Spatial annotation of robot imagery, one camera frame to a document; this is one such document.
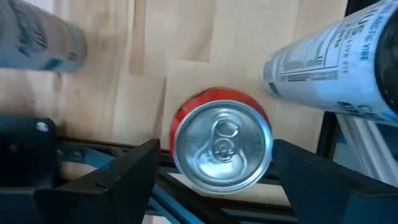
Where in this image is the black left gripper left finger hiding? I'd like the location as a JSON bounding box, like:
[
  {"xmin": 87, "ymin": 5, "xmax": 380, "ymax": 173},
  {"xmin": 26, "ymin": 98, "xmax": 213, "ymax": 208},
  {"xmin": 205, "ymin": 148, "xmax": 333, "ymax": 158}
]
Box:
[{"xmin": 0, "ymin": 138, "xmax": 162, "ymax": 224}]

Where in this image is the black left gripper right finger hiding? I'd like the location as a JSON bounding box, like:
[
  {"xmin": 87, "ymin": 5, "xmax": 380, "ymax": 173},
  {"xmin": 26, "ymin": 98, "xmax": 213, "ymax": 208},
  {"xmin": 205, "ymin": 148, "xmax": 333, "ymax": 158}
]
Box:
[{"xmin": 272, "ymin": 138, "xmax": 398, "ymax": 224}]

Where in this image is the red Coca-Cola Zero can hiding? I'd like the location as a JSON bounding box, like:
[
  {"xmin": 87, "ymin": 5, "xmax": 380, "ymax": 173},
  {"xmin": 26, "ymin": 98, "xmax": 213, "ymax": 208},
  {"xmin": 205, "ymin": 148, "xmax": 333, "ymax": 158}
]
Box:
[{"xmin": 169, "ymin": 86, "xmax": 274, "ymax": 196}]

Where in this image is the silver aluminium bracket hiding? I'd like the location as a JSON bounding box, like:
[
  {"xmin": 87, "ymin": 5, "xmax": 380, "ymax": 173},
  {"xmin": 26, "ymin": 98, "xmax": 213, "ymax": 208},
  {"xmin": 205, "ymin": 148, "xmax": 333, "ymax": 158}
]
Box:
[{"xmin": 334, "ymin": 113, "xmax": 398, "ymax": 187}]

